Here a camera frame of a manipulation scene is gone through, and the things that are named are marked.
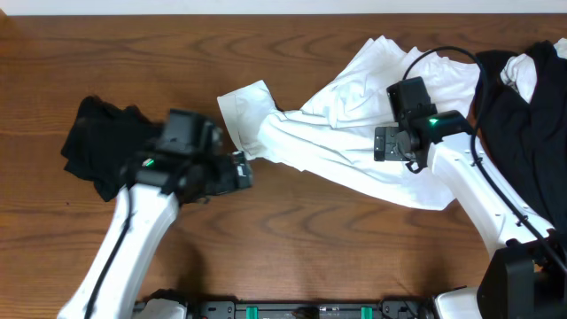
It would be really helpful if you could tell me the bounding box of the white t-shirt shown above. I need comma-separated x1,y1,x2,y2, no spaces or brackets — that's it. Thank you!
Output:
217,36,479,210

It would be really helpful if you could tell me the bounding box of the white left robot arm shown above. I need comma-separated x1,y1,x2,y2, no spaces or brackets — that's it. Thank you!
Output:
58,152,252,318

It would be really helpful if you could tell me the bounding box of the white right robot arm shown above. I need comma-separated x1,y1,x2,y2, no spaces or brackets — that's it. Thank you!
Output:
374,111,566,318

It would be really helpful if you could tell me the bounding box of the folded black garment left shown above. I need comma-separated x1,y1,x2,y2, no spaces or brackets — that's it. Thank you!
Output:
61,96,162,202

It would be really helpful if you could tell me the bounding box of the black garment pile right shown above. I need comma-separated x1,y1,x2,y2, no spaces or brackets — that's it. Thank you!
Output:
476,51,566,232

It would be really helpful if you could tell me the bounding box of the white garment in pile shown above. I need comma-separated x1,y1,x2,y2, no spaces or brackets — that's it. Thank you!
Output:
500,38,566,107

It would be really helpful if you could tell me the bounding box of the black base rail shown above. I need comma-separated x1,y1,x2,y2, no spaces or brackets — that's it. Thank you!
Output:
133,299,437,319

